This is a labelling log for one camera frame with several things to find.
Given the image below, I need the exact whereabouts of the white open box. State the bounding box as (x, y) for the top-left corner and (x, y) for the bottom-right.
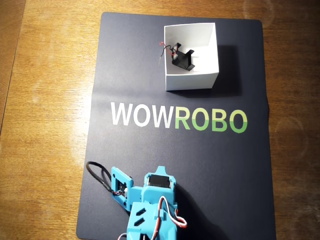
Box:
(163, 22), (220, 92)

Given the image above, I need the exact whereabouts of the black camera cable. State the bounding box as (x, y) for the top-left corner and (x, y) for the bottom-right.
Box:
(85, 161), (118, 195)

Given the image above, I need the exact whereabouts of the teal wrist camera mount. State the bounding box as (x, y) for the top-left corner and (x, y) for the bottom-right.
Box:
(110, 166), (142, 211)

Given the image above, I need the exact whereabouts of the white servo cable loop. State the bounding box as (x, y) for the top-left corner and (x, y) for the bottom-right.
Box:
(159, 196), (188, 230)

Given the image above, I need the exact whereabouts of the black mat with WOWROBO print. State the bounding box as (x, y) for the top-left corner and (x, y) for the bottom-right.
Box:
(75, 11), (277, 240)

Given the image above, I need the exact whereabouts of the teal gripper with servos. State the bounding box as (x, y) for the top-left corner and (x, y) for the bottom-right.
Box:
(140, 165), (178, 209)

